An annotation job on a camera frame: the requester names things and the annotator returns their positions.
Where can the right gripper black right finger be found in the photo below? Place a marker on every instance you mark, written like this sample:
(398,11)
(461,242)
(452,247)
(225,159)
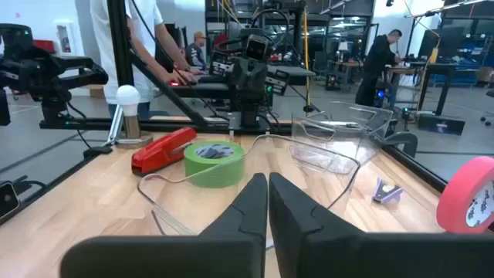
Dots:
(328,251)

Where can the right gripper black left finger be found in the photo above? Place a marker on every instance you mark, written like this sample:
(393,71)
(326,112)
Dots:
(193,251)

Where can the green tape roll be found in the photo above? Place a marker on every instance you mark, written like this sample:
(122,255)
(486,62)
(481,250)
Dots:
(214,168)
(214,182)

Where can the red stapler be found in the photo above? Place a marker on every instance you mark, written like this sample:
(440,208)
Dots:
(162,152)

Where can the pink tape roll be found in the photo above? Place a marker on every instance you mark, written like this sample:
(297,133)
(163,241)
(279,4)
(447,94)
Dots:
(455,197)

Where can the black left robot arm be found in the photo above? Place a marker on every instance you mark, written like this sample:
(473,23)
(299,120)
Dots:
(249,112)

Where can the clear plastic bin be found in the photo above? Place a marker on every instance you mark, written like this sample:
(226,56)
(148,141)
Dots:
(347,116)
(173,208)

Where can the person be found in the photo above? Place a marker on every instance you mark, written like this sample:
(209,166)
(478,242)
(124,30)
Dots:
(98,38)
(195,54)
(376,58)

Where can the white bulb table lamp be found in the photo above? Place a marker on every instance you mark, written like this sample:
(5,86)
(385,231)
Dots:
(128,98)

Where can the grey table clamp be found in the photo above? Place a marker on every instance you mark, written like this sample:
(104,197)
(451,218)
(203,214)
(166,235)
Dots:
(405,141)

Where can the black standing desk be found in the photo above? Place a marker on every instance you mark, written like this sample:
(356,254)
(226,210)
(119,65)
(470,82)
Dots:
(444,69)

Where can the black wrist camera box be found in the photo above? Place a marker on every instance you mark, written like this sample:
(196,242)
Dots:
(256,48)

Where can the white wall cabinet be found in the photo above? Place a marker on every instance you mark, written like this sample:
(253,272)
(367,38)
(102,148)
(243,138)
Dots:
(63,38)

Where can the black table-level camera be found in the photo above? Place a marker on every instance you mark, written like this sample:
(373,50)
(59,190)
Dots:
(7,199)

